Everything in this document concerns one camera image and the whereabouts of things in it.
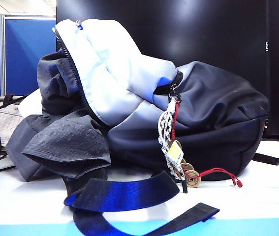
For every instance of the gray ribbed clothes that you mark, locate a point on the gray ribbed clothes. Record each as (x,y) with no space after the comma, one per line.
(68,142)

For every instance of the small brass holed coin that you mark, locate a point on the small brass holed coin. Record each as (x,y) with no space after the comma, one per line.
(177,144)
(185,167)

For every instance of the white yellow paper tag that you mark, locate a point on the white yellow paper tag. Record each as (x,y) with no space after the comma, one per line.
(175,153)

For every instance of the large brass holed coin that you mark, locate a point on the large brass holed coin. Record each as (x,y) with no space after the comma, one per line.
(193,179)

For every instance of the large black monitor screen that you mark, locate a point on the large black monitor screen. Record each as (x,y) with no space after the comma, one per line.
(203,29)

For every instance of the wide blue partition panel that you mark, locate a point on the wide blue partition panel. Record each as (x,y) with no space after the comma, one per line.
(29,56)

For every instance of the gray metal partition post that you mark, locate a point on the gray metal partition post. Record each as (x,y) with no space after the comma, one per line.
(3,54)

